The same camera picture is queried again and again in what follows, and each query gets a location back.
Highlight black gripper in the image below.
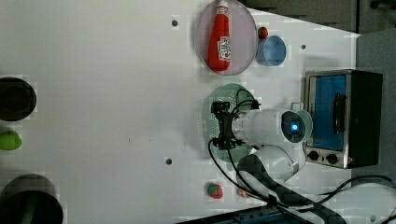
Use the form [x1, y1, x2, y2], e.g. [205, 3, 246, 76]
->
[211, 101, 243, 150]

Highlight green oval strainer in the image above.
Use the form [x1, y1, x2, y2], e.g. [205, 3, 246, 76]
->
[202, 83, 254, 163]

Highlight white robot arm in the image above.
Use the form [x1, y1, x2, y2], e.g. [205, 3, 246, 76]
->
[208, 100, 395, 224]

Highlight toy strawberry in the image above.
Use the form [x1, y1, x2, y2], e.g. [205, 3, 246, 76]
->
[206, 183, 223, 199]

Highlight toy orange half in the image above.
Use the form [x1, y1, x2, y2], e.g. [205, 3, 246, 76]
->
[237, 189, 248, 198]

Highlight green mug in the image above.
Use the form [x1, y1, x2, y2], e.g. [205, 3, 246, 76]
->
[290, 103, 313, 141]

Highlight red ketchup bottle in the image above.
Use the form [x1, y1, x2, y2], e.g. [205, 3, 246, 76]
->
[208, 0, 232, 72]

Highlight blue cup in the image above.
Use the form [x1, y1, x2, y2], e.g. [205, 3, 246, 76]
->
[256, 35, 287, 66]

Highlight pink round plate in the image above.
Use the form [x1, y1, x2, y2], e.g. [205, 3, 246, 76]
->
[194, 0, 259, 76]

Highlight small red toy fruit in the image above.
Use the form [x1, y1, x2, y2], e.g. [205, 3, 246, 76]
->
[258, 27, 268, 39]

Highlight black silver toaster oven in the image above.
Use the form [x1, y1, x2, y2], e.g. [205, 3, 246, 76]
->
[304, 69, 383, 169]

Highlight black round container lower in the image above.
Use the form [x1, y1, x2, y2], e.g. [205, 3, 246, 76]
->
[0, 174, 64, 224]

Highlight black round container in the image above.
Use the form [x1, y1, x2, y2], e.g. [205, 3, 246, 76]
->
[0, 174, 64, 224]
[0, 77, 36, 121]

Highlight black round container upper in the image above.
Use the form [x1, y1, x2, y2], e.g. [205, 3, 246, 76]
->
[0, 77, 36, 121]

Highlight green toy fruit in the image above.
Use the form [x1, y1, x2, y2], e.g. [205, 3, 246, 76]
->
[0, 131, 22, 150]

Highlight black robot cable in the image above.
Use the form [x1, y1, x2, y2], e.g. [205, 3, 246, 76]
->
[207, 89, 396, 216]

